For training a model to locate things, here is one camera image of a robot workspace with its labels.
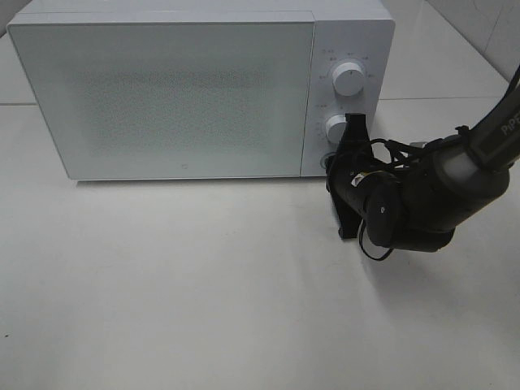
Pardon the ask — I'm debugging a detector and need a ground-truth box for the round white door button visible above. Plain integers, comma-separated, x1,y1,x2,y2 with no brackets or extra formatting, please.
320,152,336,170

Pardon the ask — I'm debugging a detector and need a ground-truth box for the white microwave oven body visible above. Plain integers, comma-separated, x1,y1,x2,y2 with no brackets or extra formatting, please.
6,1,395,180

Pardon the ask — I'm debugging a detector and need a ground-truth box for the white timer knob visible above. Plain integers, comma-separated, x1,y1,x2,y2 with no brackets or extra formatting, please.
325,114,348,145

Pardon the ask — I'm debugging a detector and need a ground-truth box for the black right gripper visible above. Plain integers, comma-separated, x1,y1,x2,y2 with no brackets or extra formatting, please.
326,114,386,240

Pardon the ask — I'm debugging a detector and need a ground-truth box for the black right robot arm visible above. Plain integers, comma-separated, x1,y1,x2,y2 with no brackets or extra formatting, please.
325,74,519,253

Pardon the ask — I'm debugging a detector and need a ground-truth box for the white microwave door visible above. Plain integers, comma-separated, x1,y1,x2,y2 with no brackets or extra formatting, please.
10,23,313,180

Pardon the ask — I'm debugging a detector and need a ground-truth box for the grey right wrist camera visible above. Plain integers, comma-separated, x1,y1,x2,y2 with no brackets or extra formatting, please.
409,141,427,153

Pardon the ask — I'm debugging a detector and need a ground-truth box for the upper white power knob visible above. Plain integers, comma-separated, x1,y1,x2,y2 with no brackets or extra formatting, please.
331,59,366,97

